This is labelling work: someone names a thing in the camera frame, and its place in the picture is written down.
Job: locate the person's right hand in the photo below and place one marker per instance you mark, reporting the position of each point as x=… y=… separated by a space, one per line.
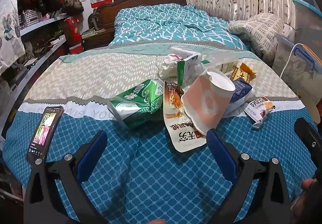
x=308 y=185

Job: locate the white red snack wrapper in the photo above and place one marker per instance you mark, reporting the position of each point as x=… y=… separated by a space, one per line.
x=181 y=138

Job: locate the blue white milk carton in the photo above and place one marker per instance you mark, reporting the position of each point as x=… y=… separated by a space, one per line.
x=241 y=89

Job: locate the beige trash bin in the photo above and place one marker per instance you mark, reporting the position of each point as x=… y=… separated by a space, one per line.
x=308 y=105

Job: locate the white printed cloth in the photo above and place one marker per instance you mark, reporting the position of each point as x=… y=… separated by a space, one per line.
x=10 y=25

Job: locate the gold snack wrapper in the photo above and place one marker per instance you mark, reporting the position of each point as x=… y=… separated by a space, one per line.
x=240 y=74

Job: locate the red bag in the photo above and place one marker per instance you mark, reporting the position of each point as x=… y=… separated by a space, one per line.
x=74 y=35

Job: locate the green white carton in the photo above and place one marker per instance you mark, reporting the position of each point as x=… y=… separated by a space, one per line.
x=183 y=70

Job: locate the houndstooth box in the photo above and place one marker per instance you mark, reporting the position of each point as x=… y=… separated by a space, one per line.
x=29 y=19

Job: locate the green snack bag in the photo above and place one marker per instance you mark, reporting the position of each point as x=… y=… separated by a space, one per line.
x=135 y=103

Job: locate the black smartphone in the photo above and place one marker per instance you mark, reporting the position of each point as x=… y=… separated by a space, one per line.
x=44 y=133

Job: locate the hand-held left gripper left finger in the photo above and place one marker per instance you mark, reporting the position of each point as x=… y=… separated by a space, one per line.
x=93 y=151

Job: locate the teal patterned quilt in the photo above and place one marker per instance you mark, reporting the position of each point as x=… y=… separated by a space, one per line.
x=163 y=22

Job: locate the pink paper cup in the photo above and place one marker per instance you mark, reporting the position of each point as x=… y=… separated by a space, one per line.
x=203 y=103

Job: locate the orange snack wrapper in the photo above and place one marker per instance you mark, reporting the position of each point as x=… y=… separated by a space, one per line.
x=247 y=68

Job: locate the blue beige patterned bedspread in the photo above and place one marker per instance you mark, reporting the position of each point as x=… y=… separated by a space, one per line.
x=88 y=75

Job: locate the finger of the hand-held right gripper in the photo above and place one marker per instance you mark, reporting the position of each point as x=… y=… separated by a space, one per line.
x=308 y=138

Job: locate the patterned pillow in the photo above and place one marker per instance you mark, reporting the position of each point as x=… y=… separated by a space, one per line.
x=261 y=30

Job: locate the dark wooden nightstand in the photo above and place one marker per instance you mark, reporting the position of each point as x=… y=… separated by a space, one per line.
x=96 y=40

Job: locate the white shelf unit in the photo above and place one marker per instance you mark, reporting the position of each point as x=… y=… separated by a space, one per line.
x=37 y=63

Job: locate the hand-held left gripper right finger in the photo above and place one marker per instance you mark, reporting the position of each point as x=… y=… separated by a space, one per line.
x=221 y=153

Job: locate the clear plastic bag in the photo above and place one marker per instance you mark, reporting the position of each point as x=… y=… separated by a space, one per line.
x=218 y=60

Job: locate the small white snack packet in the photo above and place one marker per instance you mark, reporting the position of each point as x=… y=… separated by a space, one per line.
x=259 y=109

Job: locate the brown handbag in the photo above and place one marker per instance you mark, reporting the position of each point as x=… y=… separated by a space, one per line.
x=73 y=4

